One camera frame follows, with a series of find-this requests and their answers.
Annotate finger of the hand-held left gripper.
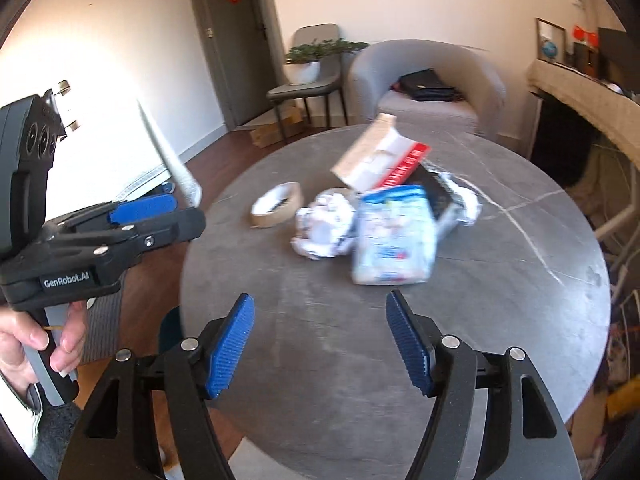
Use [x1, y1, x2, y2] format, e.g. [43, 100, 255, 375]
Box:
[50, 194, 179, 233]
[42, 207, 207, 266]

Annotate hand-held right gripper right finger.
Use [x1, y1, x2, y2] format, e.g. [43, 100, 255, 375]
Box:
[386, 290, 583, 480]

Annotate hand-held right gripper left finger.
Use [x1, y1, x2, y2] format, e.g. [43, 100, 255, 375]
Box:
[57, 292, 256, 480]

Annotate teal waste bin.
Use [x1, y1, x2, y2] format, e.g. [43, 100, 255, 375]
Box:
[157, 305, 183, 356]

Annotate beige tape roll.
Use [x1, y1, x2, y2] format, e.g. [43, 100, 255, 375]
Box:
[250, 181, 303, 229]

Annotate blue white tissue packet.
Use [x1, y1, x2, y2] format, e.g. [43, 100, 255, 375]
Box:
[350, 185, 438, 286]

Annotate white plastic wrap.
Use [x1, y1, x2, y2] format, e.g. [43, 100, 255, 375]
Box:
[290, 187, 358, 261]

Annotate black silver foil packet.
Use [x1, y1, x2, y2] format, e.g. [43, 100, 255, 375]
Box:
[410, 160, 481, 241]

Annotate person's left hand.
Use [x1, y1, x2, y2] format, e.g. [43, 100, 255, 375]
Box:
[0, 301, 89, 391]

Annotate round grey side table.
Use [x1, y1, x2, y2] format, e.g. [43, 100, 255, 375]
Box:
[179, 124, 612, 480]

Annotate white rug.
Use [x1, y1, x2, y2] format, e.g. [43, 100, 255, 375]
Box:
[227, 435, 301, 480]

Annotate grey ribbed floor mat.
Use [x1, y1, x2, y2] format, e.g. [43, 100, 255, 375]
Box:
[80, 290, 123, 366]

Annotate flat cardboard box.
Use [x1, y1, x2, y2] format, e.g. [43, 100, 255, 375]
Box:
[248, 102, 305, 148]

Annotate grey door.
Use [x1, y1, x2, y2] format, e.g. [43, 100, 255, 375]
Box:
[185, 0, 281, 131]

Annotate grey dining chair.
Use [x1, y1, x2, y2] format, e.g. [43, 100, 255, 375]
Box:
[266, 24, 351, 143]

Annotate person's grey trouser leg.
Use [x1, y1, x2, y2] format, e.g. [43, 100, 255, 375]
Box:
[30, 400, 86, 480]

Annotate potted plant white pot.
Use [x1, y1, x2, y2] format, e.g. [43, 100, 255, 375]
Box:
[284, 39, 370, 86]

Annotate yellow packet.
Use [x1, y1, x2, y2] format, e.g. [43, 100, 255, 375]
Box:
[605, 380, 640, 421]

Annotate white metal rack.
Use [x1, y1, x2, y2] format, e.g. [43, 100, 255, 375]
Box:
[592, 180, 640, 306]

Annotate grey armchair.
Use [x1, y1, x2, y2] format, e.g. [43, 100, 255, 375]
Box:
[347, 40, 507, 138]

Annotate black bag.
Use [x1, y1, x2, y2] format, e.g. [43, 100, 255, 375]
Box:
[391, 69, 463, 102]

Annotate cabinet with lace cloth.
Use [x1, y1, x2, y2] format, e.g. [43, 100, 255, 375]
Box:
[527, 57, 640, 171]

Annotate framed globe picture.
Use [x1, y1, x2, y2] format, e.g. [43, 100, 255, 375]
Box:
[535, 17, 567, 65]

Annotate red ornaments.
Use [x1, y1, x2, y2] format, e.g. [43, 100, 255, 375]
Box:
[572, 24, 599, 48]

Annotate black television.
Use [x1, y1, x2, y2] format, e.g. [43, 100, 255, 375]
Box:
[597, 27, 640, 91]

